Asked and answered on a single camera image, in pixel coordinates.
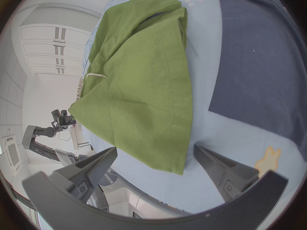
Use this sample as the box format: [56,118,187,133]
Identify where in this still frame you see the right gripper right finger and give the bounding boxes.
[193,144,261,203]

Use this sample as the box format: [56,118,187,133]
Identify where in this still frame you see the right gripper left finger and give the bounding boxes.
[50,147,118,203]

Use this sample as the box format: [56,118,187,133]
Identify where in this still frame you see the green shorts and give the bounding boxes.
[68,0,194,176]

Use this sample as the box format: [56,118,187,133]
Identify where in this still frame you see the round woven basket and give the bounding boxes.
[76,78,85,101]

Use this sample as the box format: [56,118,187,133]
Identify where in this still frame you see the dark blue garment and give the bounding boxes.
[189,0,307,171]

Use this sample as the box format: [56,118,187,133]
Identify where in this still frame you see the ceiling air conditioner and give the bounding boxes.
[2,136,24,174]

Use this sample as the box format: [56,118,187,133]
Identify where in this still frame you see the white wardrobe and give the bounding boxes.
[19,4,101,75]

